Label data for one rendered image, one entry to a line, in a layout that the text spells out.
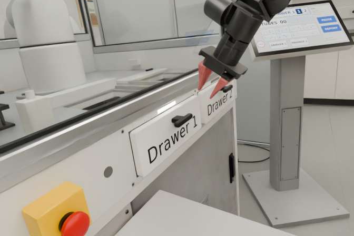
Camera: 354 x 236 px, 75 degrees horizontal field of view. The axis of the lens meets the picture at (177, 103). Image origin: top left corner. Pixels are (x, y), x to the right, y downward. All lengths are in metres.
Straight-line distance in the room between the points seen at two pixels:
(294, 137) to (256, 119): 0.72
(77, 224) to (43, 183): 0.08
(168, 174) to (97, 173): 0.27
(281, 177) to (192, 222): 1.25
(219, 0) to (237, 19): 0.07
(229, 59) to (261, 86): 1.66
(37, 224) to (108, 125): 0.19
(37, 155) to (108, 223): 0.23
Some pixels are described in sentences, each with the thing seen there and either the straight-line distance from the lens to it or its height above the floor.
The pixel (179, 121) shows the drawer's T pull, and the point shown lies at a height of 0.91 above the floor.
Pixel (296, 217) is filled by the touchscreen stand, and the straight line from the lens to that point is 1.62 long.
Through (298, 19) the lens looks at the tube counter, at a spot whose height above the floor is 1.12.
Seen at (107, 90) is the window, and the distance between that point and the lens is 0.47.
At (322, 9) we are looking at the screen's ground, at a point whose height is 1.15.
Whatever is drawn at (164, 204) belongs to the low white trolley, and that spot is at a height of 0.76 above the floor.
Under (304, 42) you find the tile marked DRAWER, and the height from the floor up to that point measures 1.00.
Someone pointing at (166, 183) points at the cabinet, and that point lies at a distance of 0.68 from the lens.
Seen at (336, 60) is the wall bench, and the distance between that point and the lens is 3.41.
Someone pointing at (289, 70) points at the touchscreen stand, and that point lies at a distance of 1.45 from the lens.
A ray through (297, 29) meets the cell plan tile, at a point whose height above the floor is 1.07.
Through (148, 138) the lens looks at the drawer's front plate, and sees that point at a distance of 0.52.
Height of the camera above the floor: 1.12
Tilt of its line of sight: 17 degrees down
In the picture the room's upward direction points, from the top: 7 degrees counter-clockwise
